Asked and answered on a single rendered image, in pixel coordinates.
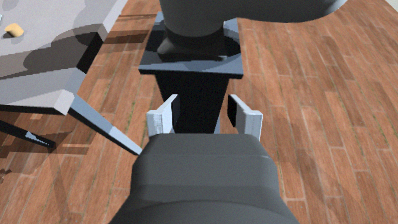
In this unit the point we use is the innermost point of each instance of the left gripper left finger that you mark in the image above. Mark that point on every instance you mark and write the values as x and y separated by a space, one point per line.
166 116

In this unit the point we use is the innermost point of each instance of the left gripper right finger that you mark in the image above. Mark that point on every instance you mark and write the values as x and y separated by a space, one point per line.
245 120

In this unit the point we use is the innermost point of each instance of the tan cylinder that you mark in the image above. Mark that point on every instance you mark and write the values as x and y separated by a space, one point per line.
14 30

